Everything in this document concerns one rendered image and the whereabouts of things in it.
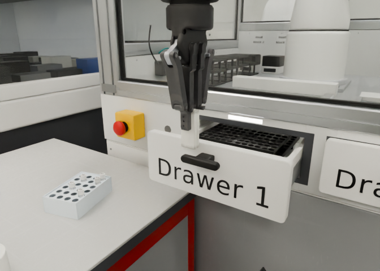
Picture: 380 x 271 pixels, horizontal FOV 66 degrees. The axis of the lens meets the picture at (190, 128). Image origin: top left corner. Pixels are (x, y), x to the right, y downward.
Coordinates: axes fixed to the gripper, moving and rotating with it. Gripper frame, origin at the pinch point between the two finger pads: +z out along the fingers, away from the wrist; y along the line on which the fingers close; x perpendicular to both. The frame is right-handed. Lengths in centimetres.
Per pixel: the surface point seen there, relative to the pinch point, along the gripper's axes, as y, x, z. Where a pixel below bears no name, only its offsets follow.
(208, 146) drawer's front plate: -1.4, 3.1, 3.3
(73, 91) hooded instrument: -31, -77, 6
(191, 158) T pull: 2.2, 1.7, 4.6
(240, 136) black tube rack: -15.9, 2.8, 5.6
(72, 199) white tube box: 10.5, -21.7, 16.2
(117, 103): -17.4, -36.7, 3.3
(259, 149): -11.2, 9.1, 5.6
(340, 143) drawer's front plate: -15.7, 22.6, 3.1
